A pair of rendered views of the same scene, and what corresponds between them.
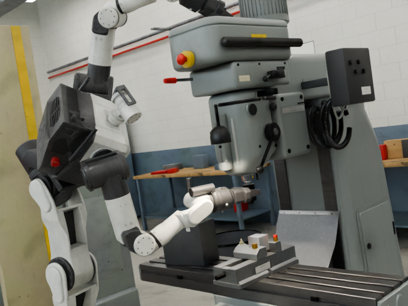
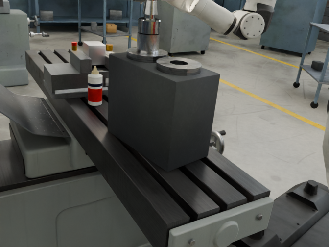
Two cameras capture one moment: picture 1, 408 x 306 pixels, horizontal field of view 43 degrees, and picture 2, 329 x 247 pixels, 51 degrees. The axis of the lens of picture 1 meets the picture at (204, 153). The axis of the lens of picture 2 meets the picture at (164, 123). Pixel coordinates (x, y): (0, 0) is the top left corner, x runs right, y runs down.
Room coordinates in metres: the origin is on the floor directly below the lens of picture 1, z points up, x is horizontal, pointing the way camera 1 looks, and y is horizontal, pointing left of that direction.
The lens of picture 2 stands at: (3.01, 0.28, 1.28)
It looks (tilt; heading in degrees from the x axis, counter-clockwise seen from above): 24 degrees down; 192
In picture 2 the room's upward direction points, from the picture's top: 5 degrees clockwise
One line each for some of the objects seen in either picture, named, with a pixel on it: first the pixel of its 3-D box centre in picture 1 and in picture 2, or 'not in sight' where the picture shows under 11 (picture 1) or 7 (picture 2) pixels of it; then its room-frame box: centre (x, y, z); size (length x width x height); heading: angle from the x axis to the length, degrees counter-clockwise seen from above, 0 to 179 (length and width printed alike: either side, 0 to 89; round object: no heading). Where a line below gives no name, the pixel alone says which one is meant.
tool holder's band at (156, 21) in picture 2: not in sight; (149, 21); (2.30, 0.08, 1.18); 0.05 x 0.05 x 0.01
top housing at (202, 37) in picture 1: (231, 45); not in sight; (2.05, -0.17, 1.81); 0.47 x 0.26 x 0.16; 134
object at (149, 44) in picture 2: not in sight; (148, 37); (2.30, 0.08, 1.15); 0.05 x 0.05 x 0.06
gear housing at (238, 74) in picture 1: (240, 78); not in sight; (2.07, -0.19, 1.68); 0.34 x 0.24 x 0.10; 134
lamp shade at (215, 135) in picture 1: (220, 134); not in sight; (1.82, -0.06, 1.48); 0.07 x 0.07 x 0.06
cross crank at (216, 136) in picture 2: not in sight; (208, 145); (1.69, 0.20, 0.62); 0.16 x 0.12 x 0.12; 134
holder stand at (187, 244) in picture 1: (189, 240); (158, 102); (2.33, 0.12, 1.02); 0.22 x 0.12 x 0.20; 55
